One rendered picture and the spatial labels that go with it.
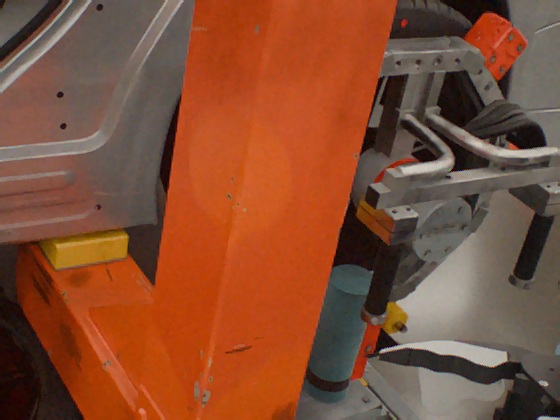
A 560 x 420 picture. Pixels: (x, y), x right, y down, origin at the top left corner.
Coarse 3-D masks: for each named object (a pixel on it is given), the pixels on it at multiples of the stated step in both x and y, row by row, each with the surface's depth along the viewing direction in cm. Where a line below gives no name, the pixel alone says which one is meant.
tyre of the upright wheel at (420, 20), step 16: (400, 0) 165; (416, 0) 167; (432, 0) 170; (400, 16) 166; (416, 16) 168; (432, 16) 170; (448, 16) 172; (400, 32) 168; (416, 32) 170; (432, 32) 172; (448, 32) 174; (464, 32) 176; (176, 112) 174; (176, 128) 174; (464, 160) 196; (160, 176) 185
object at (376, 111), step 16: (384, 80) 175; (448, 80) 185; (384, 96) 177; (448, 96) 190; (464, 96) 186; (448, 112) 193; (464, 112) 188; (368, 128) 179; (432, 128) 190; (368, 144) 187; (416, 144) 189; (448, 144) 196; (432, 160) 200; (352, 208) 208; (352, 224) 205; (352, 240) 202; (368, 240) 201; (336, 256) 197; (352, 256) 198; (368, 256) 197
